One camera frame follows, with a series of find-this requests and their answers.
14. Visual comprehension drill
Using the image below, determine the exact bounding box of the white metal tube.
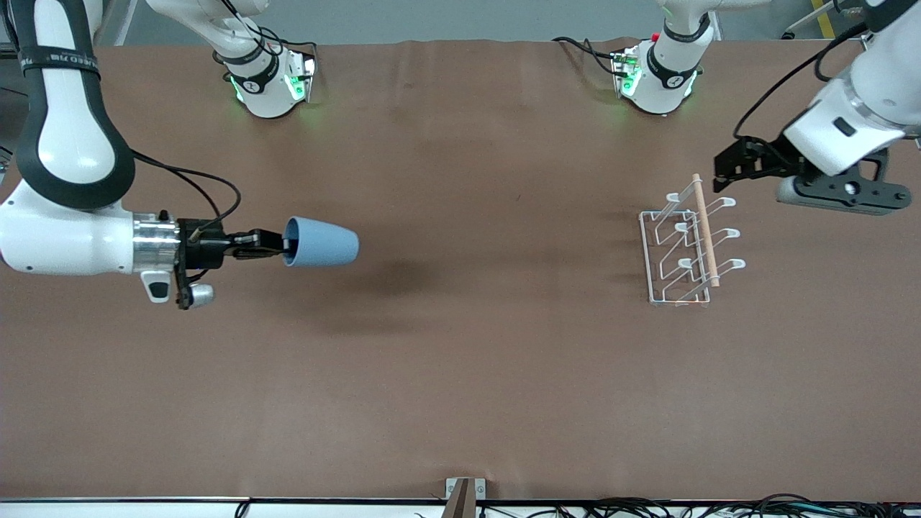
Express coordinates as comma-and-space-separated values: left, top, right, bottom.
783, 0, 844, 38

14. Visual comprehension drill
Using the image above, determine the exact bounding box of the brown camera pole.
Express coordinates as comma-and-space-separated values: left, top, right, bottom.
440, 481, 477, 518

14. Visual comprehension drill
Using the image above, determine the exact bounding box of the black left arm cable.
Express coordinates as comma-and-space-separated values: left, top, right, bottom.
734, 22, 875, 139

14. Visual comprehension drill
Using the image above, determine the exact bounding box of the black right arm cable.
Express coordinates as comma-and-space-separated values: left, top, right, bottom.
130, 150, 242, 238

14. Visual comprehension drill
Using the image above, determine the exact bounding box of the white wire cup holder rack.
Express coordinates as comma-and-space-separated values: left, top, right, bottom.
639, 173, 747, 308

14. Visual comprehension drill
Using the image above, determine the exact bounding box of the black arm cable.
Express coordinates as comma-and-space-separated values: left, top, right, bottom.
130, 150, 242, 238
734, 22, 875, 139

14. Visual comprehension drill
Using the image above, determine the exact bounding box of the black base cable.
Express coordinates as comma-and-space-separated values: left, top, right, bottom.
255, 27, 318, 62
552, 36, 627, 77

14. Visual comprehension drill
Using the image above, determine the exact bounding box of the brown table cover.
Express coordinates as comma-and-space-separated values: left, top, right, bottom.
0, 37, 921, 502

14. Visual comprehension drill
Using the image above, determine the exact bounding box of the white table edge rail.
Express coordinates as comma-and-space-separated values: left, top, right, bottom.
0, 496, 921, 518

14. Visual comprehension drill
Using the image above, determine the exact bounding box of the blue plastic cup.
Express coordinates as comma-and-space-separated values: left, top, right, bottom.
282, 216, 360, 268

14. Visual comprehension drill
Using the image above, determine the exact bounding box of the black left base cable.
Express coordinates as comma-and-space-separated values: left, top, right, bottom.
552, 36, 627, 77

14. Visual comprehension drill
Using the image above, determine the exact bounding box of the black right base cable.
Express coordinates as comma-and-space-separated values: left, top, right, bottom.
255, 27, 318, 62

